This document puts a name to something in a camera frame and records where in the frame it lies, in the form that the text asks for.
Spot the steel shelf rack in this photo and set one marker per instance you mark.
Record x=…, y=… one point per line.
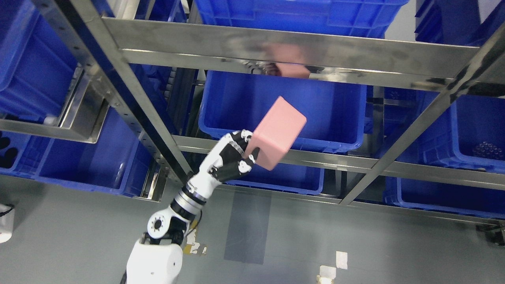
x=104, y=48

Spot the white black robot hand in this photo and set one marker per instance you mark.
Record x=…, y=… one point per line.
x=226, y=161

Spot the blue bin right shelf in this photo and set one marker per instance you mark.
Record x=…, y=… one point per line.
x=470, y=134

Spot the blue bin bottom centre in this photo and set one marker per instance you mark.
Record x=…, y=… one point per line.
x=291, y=178

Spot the blue bin bottom right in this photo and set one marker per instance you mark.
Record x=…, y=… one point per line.
x=436, y=196

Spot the blue bin upper left shelf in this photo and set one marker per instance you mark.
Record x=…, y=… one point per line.
x=36, y=67

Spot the blue bin shelf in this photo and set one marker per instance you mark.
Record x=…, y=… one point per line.
x=36, y=67
x=335, y=112
x=355, y=18
x=470, y=134
x=117, y=164

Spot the blue bin centre shelf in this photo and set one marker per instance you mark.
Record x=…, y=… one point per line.
x=335, y=112

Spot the pink storage box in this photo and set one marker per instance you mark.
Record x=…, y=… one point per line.
x=275, y=134

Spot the blue bin top shelf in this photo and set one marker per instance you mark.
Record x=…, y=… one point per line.
x=355, y=18

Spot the blue bin lower left shelf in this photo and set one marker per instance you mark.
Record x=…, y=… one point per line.
x=117, y=164

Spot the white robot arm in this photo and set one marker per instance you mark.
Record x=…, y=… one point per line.
x=157, y=256

